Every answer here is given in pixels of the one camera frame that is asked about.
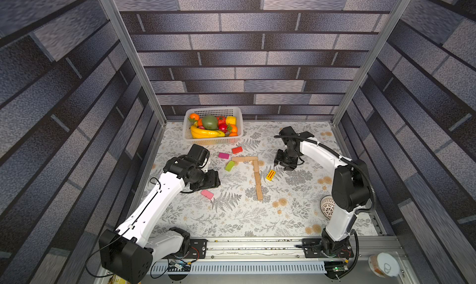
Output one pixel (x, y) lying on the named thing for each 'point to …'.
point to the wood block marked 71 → (258, 179)
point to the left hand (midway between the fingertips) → (215, 183)
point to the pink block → (207, 194)
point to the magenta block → (221, 155)
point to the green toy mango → (209, 122)
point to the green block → (229, 165)
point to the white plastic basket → (235, 111)
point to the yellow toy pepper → (231, 120)
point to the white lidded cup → (384, 265)
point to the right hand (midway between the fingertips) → (276, 165)
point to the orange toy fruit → (196, 116)
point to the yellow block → (271, 175)
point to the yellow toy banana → (198, 133)
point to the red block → (237, 150)
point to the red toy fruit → (222, 125)
